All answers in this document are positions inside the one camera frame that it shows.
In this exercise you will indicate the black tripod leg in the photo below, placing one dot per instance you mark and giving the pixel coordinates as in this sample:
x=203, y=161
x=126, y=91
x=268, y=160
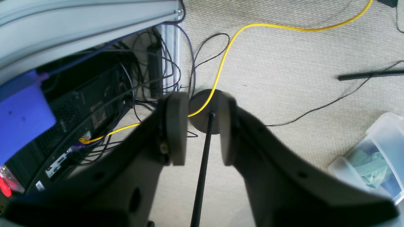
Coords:
x=370, y=75

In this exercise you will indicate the black power strip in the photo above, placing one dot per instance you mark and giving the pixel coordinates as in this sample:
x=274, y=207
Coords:
x=155, y=69

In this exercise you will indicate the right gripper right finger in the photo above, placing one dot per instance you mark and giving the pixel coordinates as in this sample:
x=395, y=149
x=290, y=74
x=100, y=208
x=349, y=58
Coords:
x=283, y=189

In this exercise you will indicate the black computer tower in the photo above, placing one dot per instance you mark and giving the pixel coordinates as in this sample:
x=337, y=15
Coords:
x=77, y=98

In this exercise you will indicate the clear plastic storage bin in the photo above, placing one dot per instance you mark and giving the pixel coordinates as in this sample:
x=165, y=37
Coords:
x=376, y=164

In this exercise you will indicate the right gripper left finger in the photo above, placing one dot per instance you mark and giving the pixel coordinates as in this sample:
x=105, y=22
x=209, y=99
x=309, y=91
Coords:
x=118, y=190

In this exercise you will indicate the black stand with round base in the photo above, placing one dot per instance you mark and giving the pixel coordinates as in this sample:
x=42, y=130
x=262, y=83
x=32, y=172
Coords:
x=204, y=121

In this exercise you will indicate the blue purple cloth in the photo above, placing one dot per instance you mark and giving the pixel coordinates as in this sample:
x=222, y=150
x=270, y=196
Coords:
x=24, y=113

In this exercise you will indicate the aluminium table frame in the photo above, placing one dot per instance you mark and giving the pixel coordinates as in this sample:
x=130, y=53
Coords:
x=36, y=32

